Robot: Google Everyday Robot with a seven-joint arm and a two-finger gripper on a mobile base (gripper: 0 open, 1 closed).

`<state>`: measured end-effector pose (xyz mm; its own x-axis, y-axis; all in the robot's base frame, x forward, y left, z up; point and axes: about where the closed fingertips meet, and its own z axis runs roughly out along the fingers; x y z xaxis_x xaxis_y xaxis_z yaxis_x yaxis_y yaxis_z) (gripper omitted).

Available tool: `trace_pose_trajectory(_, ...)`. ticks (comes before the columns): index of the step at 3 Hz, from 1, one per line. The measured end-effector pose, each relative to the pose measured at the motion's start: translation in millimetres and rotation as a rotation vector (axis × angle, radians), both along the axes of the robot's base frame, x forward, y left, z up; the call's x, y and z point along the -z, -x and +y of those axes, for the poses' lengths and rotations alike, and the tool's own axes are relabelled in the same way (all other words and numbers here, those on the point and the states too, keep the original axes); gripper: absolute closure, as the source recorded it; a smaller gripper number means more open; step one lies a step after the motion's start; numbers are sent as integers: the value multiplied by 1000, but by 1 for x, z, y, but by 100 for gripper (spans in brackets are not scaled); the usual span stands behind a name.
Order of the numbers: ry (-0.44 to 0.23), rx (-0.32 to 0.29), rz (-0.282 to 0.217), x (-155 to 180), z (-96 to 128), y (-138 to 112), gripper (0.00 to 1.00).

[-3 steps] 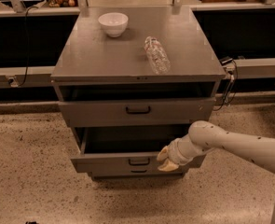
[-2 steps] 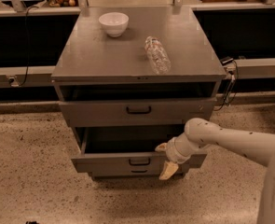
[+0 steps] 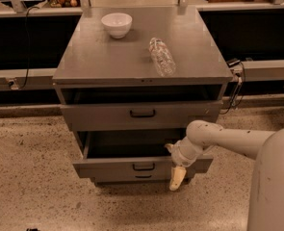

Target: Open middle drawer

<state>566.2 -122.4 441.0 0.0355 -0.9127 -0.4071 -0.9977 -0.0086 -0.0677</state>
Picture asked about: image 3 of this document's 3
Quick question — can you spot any grey top drawer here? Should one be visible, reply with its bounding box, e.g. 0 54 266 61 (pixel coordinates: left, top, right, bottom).
61 101 222 131

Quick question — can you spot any black cables right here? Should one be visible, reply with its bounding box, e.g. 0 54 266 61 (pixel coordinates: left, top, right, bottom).
219 61 246 116

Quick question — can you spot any black power adapter right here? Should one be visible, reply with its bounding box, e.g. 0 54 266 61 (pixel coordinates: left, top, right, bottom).
226 58 241 67

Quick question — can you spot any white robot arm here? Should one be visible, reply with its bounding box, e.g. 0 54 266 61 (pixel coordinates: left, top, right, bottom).
166 120 284 231

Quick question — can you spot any wall power outlet left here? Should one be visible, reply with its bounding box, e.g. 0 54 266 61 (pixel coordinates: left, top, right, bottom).
7 79 19 90

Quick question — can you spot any black cable left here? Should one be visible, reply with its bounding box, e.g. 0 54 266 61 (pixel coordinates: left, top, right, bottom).
17 5 41 90

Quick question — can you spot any clear plastic water bottle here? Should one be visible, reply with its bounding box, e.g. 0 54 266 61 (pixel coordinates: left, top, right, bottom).
148 38 176 77

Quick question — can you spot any grey drawer cabinet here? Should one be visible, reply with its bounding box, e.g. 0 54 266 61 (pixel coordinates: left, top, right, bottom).
52 5 234 187

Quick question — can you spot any white ceramic bowl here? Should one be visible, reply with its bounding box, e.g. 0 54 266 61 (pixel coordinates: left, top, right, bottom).
101 13 133 39

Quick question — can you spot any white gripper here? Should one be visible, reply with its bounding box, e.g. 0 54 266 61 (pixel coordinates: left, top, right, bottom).
165 138 203 192

